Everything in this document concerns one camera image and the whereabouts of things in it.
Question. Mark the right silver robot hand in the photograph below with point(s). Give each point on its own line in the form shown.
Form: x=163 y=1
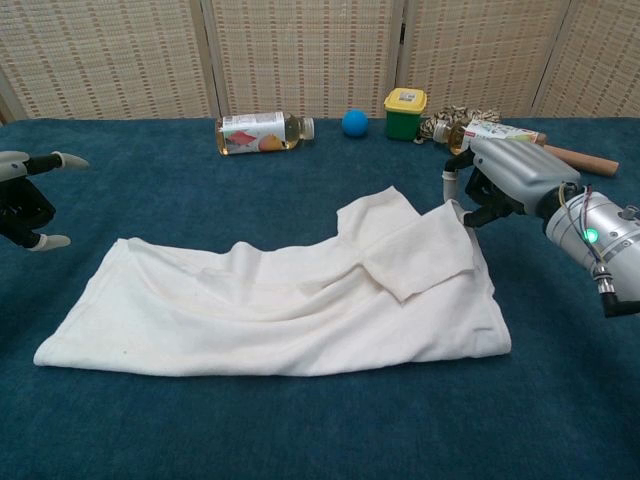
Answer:
x=520 y=167

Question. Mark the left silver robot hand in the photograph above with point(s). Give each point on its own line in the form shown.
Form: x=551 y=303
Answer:
x=20 y=200

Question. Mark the white T-shirt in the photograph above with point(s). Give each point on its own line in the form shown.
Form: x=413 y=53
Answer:
x=225 y=320

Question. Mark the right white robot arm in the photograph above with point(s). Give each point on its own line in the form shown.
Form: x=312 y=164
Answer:
x=610 y=240

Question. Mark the tea bottle with green label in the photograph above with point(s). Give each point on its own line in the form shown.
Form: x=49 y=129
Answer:
x=500 y=131

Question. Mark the wooden rolling pin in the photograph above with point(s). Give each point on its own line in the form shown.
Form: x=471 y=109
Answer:
x=590 y=164

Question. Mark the woven folding screen panel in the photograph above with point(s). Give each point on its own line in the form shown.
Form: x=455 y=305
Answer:
x=600 y=60
x=305 y=55
x=480 y=50
x=100 y=55

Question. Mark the green container with yellow lid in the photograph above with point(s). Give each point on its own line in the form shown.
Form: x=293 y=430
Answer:
x=402 y=122

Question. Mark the blue ball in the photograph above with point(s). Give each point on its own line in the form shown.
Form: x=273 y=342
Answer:
x=355 y=123

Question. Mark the tea bottle with orange label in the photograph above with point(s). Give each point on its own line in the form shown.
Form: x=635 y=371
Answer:
x=250 y=135

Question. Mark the dark blue tablecloth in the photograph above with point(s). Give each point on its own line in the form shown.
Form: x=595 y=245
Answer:
x=300 y=425

